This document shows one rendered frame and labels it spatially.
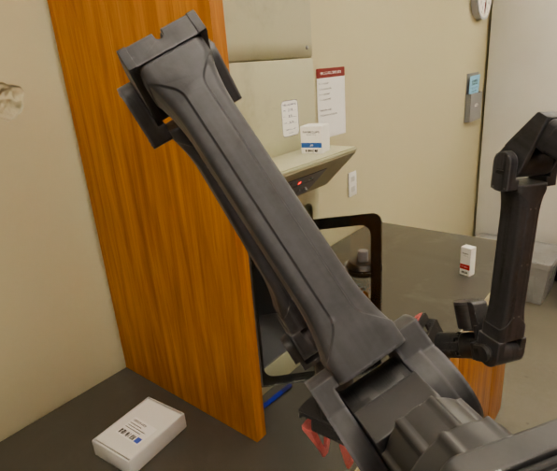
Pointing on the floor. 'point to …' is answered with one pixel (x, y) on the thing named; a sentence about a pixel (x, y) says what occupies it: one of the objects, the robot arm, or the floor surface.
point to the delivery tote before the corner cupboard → (539, 268)
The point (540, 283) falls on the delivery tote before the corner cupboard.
